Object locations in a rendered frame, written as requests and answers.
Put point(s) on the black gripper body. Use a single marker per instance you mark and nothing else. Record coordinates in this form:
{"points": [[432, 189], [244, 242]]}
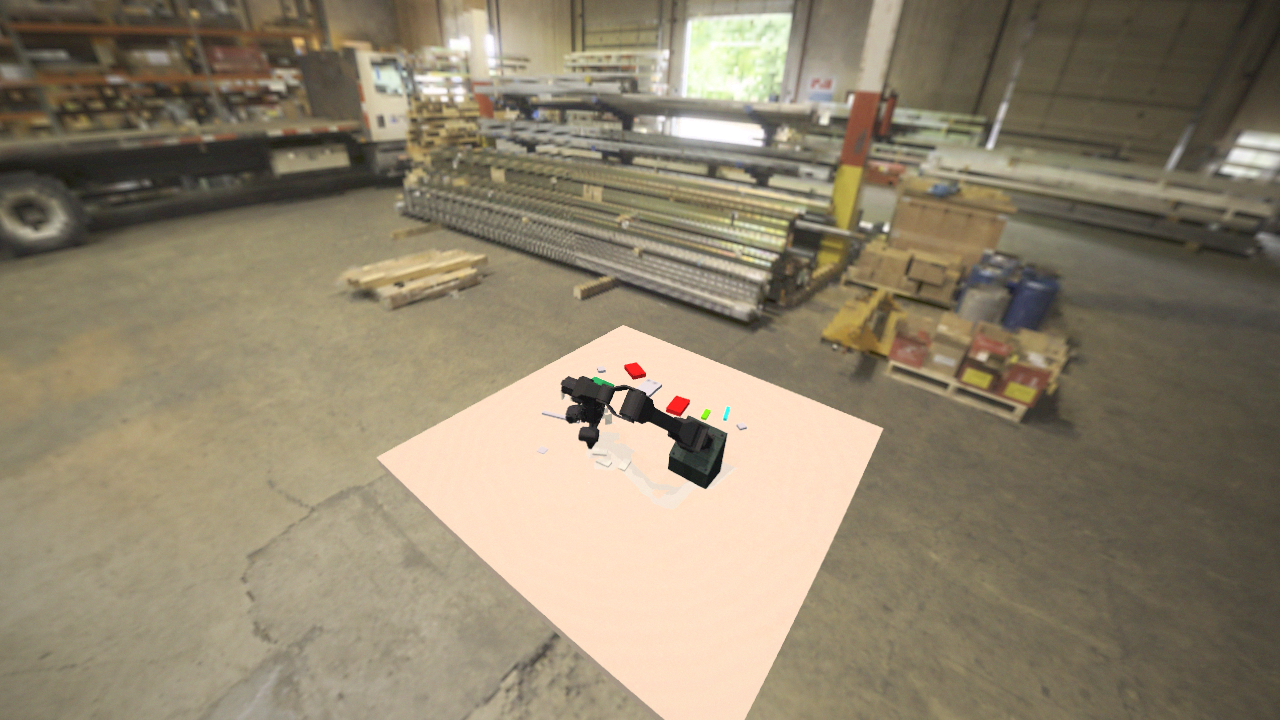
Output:
{"points": [[592, 416]]}

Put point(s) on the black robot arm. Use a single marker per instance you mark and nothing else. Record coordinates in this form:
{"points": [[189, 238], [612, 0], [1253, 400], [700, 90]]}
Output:
{"points": [[689, 434]]}

